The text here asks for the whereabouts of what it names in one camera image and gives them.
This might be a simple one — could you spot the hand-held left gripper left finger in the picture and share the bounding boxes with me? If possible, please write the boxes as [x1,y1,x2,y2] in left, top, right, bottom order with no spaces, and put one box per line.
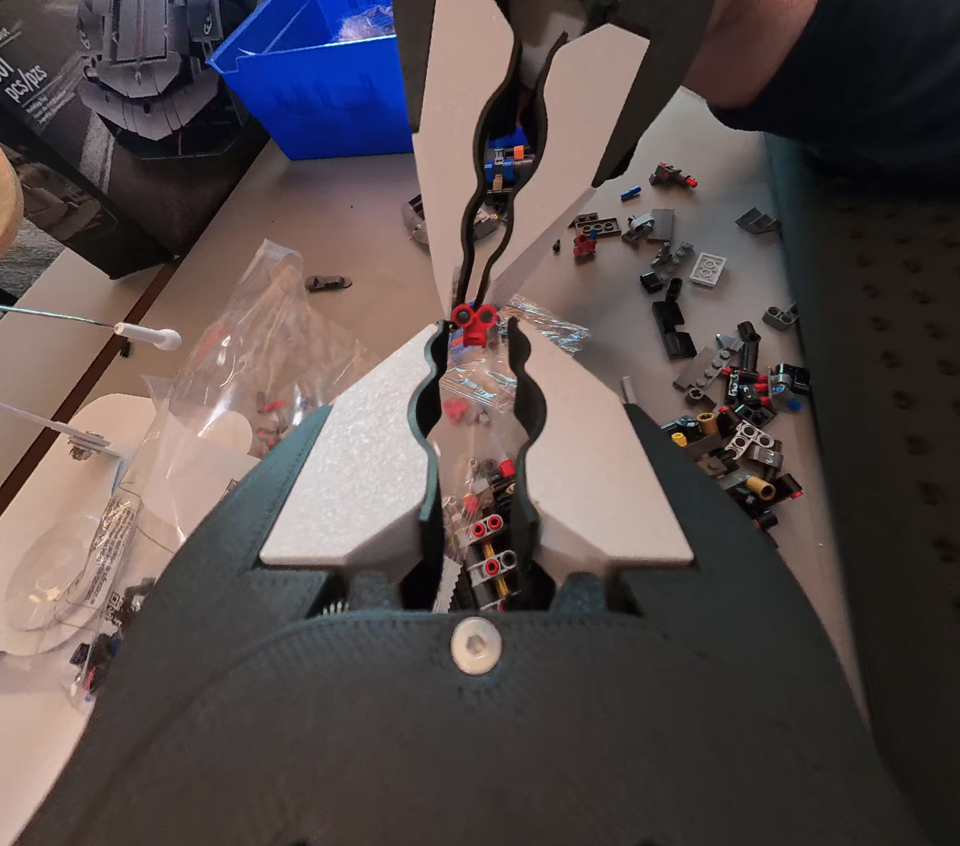
[258,323,449,609]

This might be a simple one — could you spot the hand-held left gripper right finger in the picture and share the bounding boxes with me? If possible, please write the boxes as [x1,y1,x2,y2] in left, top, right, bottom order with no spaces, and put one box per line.
[507,315,696,612]

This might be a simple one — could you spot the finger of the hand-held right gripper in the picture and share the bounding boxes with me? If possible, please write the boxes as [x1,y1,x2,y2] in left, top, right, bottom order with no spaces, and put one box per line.
[411,0,524,318]
[478,23,651,309]

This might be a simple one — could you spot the black lego panel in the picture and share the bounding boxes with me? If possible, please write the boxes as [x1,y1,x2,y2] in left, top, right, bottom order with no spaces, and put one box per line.
[651,300,696,362]

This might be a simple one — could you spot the clear crimped plastic bag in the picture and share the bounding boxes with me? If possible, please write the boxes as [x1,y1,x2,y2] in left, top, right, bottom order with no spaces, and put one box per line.
[142,238,384,487]

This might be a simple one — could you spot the blue orange lego subassembly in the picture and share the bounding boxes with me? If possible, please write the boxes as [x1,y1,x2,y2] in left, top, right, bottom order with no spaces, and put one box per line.
[486,143,538,195]

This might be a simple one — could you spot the grey black lego subassembly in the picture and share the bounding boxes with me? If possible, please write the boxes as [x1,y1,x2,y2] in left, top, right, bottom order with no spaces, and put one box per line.
[401,193,502,249]

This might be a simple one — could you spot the partly built lego car chassis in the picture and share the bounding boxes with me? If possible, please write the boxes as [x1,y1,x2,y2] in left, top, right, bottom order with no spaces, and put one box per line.
[660,411,805,547]

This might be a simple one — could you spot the scattered loose lego pieces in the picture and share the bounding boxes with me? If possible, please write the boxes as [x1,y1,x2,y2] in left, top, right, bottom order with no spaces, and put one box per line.
[551,159,815,429]

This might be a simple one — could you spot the dark lego set box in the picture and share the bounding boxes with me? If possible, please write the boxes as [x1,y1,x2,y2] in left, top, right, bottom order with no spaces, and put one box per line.
[0,0,301,281]

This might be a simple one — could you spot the crumpled clear plastic bag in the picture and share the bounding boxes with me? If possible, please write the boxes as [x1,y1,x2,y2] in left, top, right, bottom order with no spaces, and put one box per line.
[333,0,399,42]

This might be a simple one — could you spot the blue plastic bin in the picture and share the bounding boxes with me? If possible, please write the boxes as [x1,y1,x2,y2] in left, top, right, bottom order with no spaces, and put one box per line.
[206,0,417,161]

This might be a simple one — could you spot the small clear bag blue pins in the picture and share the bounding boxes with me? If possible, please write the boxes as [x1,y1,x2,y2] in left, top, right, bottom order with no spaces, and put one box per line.
[442,294,594,375]

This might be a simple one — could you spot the dark perforated pad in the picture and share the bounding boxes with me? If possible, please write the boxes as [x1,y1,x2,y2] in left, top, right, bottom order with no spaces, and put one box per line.
[765,129,960,810]

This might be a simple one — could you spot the white wooden book stand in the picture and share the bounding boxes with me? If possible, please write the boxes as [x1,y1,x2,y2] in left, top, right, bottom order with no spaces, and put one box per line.
[0,144,264,660]

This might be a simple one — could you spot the clear round plastic disc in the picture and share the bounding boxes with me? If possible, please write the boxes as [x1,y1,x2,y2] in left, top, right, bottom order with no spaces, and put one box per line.
[0,523,87,633]

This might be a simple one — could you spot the metal page holder wire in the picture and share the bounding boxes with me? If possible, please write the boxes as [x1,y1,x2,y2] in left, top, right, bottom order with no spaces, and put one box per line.
[0,306,183,350]

